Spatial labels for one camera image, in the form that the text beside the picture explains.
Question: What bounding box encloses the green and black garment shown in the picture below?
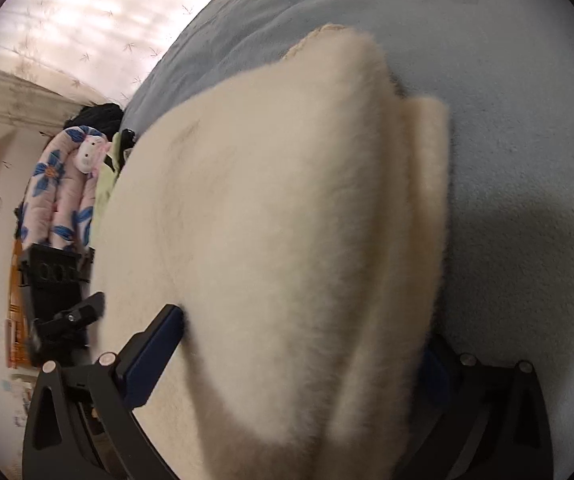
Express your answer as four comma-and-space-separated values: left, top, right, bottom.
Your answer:
94, 129, 138, 226

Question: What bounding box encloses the floral quilt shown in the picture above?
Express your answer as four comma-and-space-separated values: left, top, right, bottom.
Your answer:
15, 125, 112, 253

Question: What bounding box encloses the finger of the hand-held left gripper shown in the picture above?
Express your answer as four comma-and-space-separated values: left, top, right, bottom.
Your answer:
34, 291, 106, 348

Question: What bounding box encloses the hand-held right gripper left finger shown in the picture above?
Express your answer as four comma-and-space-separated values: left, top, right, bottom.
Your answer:
22, 304, 186, 480

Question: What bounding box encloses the pink plush toy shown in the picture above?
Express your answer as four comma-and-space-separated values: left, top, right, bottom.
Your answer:
74, 135, 112, 177

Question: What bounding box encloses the blue fleece blanket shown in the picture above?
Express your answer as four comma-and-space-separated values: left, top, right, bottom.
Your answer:
119, 0, 574, 480

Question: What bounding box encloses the orange wooden headboard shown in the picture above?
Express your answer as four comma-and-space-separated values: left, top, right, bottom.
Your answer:
7, 237, 35, 371

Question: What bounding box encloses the white leaf print curtain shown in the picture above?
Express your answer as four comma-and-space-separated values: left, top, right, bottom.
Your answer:
0, 0, 255, 128

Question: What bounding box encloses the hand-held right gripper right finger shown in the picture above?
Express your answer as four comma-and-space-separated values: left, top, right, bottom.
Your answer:
407, 337, 554, 480

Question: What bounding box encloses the white fuzzy cardigan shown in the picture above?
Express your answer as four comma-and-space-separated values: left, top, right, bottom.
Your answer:
92, 24, 452, 480

